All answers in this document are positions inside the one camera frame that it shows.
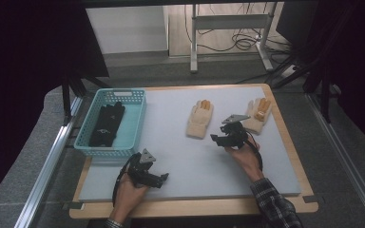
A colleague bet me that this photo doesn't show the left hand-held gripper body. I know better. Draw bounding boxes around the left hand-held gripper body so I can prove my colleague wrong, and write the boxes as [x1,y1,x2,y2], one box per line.
[125,148,158,188]

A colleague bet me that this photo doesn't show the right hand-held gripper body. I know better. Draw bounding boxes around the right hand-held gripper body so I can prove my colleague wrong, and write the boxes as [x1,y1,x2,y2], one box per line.
[219,113,252,150]

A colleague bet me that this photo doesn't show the beige glove with orange fingertips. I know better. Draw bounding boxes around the beige glove with orange fingertips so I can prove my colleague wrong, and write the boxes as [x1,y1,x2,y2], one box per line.
[185,99,215,140]
[241,97,273,136]

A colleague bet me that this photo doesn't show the turquoise plastic basket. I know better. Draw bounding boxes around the turquoise plastic basket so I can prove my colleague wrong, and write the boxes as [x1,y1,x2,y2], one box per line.
[73,87,147,159]

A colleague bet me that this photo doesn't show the person's right hand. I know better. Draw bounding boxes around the person's right hand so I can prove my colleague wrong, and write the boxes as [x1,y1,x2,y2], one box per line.
[223,135,266,183]

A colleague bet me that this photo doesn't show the person's left hand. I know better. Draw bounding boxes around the person's left hand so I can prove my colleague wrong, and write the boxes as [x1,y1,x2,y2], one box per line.
[109,173,150,223]

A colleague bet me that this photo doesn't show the grey foam mat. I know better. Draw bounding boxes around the grey foam mat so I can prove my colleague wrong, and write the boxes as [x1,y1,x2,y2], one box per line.
[78,85,302,202]

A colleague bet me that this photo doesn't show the white power strip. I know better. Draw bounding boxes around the white power strip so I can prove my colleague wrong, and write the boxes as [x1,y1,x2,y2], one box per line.
[279,64,298,79]

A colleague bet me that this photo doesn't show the black tripod stand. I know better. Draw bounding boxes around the black tripod stand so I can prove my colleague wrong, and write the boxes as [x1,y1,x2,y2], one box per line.
[265,3,357,124]
[61,71,112,125]

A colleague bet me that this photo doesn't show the white cabinet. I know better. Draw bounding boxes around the white cabinet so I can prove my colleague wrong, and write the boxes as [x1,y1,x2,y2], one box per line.
[85,5,170,55]

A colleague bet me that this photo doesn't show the dark curtain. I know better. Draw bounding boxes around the dark curtain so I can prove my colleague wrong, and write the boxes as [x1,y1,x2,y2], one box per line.
[312,0,365,157]
[0,0,109,208]

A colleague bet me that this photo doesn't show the right hand-held gripper cable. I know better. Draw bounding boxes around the right hand-held gripper cable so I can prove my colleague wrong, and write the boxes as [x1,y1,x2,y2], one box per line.
[246,134,264,174]

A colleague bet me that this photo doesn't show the hand-held gripper cable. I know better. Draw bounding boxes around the hand-held gripper cable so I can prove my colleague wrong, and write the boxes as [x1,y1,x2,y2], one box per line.
[246,134,264,174]
[111,153,140,207]

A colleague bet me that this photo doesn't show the left hand-held gripper cable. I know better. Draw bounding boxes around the left hand-held gripper cable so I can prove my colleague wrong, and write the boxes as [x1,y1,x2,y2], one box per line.
[111,153,140,207]

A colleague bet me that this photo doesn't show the tangle of black floor cables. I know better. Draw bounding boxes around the tangle of black floor cables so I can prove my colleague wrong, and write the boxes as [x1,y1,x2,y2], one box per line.
[183,3,294,55]

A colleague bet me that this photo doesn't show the aluminium rail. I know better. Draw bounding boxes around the aluminium rail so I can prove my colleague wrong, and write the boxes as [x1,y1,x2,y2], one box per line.
[305,92,365,228]
[13,95,84,228]

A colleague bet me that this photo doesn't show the white metal desk frame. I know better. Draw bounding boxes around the white metal desk frame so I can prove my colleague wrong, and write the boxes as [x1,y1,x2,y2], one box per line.
[189,3,276,74]

